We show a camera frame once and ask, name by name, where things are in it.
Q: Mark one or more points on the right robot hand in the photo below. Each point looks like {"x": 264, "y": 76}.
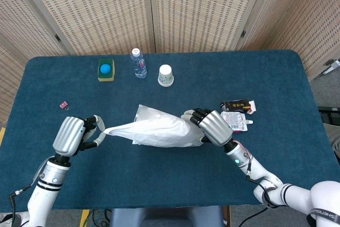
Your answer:
{"x": 216, "y": 128}

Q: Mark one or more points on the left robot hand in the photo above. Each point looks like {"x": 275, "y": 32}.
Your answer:
{"x": 67, "y": 136}

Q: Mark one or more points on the white plastic bag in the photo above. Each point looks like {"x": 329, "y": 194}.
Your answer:
{"x": 159, "y": 134}

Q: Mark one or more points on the translucent zip plastic bag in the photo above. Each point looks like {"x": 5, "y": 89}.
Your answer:
{"x": 148, "y": 112}

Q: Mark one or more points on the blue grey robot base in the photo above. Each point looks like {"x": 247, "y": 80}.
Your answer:
{"x": 164, "y": 217}

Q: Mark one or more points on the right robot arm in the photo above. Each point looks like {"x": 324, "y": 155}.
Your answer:
{"x": 292, "y": 192}

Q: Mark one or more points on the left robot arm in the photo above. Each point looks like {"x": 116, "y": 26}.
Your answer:
{"x": 47, "y": 184}

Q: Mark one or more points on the spouted drink pouch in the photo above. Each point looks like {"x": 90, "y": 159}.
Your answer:
{"x": 237, "y": 122}

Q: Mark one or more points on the black snack packet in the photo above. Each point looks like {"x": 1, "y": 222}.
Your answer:
{"x": 236, "y": 105}

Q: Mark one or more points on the pink binder clip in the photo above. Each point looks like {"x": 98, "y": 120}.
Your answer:
{"x": 63, "y": 104}

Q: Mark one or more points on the yellow green sponge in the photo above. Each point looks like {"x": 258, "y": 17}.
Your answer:
{"x": 106, "y": 78}

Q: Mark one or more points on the upturned white paper cup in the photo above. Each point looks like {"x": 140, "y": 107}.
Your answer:
{"x": 165, "y": 76}

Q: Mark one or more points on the blue tablecloth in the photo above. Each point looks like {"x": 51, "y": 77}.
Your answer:
{"x": 159, "y": 176}

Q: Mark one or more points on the blue ball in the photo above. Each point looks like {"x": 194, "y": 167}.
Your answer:
{"x": 105, "y": 69}

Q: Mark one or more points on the clear plastic water bottle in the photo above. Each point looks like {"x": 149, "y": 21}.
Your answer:
{"x": 139, "y": 66}

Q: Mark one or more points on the black equipment case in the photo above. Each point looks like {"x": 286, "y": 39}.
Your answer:
{"x": 330, "y": 114}

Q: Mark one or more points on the woven folding screen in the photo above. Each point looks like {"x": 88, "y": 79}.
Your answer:
{"x": 106, "y": 11}

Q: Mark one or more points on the white bracket object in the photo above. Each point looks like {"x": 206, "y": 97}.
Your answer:
{"x": 333, "y": 66}

